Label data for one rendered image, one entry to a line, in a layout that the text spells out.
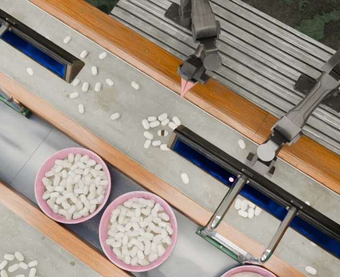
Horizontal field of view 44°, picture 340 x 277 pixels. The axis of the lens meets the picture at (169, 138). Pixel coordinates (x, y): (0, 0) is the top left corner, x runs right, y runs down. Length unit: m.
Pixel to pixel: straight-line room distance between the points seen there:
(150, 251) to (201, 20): 0.78
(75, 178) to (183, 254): 0.47
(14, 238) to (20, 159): 0.30
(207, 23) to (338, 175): 0.69
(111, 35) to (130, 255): 0.82
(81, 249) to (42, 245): 0.14
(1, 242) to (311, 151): 1.12
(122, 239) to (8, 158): 0.54
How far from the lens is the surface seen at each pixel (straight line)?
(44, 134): 1.68
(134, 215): 1.49
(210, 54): 1.30
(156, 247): 1.48
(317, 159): 1.57
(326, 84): 1.31
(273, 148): 1.32
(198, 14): 1.36
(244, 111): 1.56
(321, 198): 1.57
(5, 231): 1.60
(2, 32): 1.36
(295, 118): 1.36
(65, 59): 1.27
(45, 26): 1.79
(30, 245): 1.57
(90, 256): 1.49
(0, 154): 1.72
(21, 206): 1.56
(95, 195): 1.54
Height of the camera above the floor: 2.22
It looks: 75 degrees down
